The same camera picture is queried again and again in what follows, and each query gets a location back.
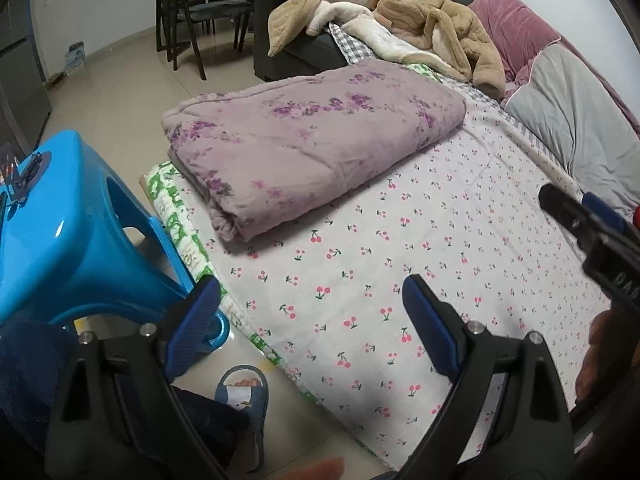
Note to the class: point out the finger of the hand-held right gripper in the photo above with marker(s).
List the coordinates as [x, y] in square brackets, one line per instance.
[607, 212]
[567, 207]

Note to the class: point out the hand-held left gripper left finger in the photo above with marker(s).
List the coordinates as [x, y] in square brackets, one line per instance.
[192, 330]

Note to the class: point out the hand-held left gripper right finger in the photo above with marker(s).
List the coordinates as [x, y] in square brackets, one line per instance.
[430, 325]

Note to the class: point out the purple floral quilt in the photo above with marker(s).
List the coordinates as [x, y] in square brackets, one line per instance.
[310, 145]

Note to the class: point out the person's right hand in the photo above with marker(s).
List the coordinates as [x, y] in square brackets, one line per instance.
[595, 355]

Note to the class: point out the person's left hand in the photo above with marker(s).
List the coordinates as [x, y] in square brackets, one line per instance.
[315, 470]

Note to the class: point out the red lobed cushion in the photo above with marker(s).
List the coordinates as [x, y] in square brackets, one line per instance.
[636, 215]

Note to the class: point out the cherry print bed sheet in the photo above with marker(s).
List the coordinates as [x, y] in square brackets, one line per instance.
[400, 240]

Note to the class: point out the pink and grey pillow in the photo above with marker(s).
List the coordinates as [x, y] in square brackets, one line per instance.
[570, 105]

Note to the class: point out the green print mat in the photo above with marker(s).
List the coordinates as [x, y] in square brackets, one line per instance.
[175, 220]

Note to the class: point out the blue slipper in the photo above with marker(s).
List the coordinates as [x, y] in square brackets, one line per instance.
[252, 425]

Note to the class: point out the blue plastic stool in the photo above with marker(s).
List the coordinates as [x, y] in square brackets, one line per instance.
[75, 240]

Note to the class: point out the beige fleece robe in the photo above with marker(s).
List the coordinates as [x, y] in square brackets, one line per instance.
[430, 25]

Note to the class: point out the dark small object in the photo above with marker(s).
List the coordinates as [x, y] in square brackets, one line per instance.
[22, 175]

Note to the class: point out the white fleece garment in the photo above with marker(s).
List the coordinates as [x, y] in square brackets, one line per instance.
[370, 30]

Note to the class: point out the dark sofa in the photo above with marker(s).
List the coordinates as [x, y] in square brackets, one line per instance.
[290, 60]

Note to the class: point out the dark wooden table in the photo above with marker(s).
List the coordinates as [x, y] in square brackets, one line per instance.
[167, 10]

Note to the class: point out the dark wooden chair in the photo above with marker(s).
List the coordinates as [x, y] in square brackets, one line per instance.
[220, 10]

